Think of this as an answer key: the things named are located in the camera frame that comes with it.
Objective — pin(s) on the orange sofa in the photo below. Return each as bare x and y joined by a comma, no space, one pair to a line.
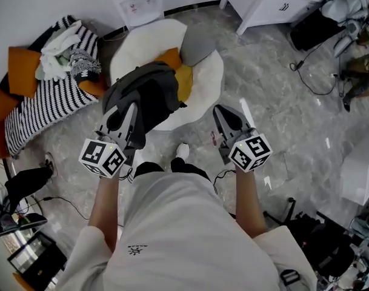
20,68

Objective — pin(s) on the white fluffy towel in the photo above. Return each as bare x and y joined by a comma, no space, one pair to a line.
55,50

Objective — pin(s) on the person's white right shoe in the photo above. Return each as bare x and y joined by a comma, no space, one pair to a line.
183,151

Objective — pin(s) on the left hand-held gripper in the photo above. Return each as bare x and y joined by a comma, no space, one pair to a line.
93,155

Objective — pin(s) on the person's left forearm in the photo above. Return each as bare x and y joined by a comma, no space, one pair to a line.
107,205

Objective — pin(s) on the black office chair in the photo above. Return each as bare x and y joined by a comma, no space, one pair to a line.
323,244

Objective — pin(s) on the white sink cabinet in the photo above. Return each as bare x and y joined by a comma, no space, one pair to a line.
272,5

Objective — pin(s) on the person's right forearm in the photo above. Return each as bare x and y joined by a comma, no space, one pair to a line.
247,199

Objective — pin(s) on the grey fringed dark throw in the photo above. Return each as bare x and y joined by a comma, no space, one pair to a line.
84,61

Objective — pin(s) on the dark bin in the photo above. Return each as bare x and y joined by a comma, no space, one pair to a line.
314,32

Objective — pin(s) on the grey cushion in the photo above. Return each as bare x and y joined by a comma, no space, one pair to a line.
196,45

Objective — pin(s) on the person's black trousers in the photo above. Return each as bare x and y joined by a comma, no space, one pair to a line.
148,168

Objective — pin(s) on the white rectangular stand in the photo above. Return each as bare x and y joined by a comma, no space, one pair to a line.
360,168

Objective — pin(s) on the person's white shirt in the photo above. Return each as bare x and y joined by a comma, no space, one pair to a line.
178,229

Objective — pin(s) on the black and white striped blanket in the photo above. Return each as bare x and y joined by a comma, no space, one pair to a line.
45,102

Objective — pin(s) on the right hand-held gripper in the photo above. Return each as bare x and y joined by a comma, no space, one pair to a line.
251,153

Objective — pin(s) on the white water dispenser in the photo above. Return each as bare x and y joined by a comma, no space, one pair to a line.
141,8

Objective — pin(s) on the black laptop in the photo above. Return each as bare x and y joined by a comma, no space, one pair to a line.
41,262

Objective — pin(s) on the dark grey backpack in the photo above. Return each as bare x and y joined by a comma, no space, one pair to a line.
154,95

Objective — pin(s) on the white armchair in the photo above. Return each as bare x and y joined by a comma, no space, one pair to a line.
148,41

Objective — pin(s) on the yellow cushion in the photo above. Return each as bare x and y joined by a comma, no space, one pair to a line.
184,80

